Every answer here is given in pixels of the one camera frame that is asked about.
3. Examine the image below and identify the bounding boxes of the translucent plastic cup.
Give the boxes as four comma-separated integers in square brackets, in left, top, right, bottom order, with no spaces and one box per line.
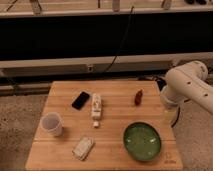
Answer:
[40,112,62,137]

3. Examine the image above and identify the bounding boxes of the black hanging cable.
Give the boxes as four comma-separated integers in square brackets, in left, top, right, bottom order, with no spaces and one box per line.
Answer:
[103,4,135,74]

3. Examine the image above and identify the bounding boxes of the green ceramic bowl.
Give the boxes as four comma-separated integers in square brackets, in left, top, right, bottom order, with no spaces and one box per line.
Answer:
[123,122,162,162]

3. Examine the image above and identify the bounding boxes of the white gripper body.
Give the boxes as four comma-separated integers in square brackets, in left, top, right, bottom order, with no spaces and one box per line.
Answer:
[160,86,179,123]

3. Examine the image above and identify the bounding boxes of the white rectangular sponge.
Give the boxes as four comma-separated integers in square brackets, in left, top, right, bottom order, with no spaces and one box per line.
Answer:
[72,136,94,161]

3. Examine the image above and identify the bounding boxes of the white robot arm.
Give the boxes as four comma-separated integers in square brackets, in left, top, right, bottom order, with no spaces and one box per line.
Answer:
[160,61,213,124]

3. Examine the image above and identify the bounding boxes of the red pepper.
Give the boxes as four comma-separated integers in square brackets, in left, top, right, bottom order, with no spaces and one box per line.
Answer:
[134,89,143,106]

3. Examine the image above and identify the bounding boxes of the small white cube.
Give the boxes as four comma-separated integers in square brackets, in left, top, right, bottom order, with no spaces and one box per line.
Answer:
[93,121,100,128]

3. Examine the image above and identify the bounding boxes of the black smartphone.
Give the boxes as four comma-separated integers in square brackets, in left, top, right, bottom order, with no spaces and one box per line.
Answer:
[72,92,90,110]

